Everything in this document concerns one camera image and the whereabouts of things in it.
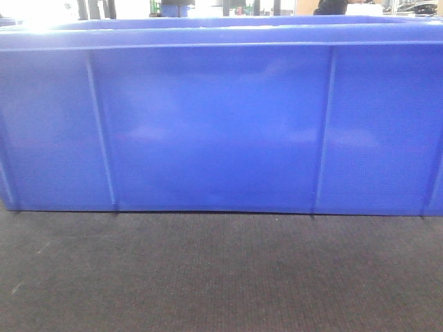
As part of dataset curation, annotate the blue plastic bin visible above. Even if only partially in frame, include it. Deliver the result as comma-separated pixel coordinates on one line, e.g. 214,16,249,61
1,15,442,216

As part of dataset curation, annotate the distant blue bin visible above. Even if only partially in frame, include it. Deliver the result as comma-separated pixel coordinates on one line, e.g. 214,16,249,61
161,5,195,17

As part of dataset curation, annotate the dark textured conveyor mat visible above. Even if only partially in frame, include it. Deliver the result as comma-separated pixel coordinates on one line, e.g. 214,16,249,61
1,210,442,331

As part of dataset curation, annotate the person in dark clothing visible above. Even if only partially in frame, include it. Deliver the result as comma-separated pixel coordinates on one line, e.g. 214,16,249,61
313,0,348,15

